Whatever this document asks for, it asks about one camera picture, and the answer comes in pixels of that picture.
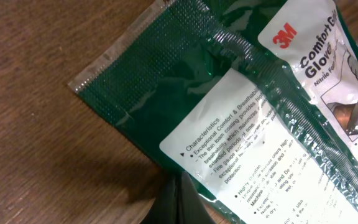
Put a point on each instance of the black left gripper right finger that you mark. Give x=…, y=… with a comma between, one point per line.
x=190, y=209

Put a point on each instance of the green 3M wipes pack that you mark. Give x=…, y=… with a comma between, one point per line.
x=256, y=100

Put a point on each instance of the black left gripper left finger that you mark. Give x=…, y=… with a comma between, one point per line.
x=164, y=208

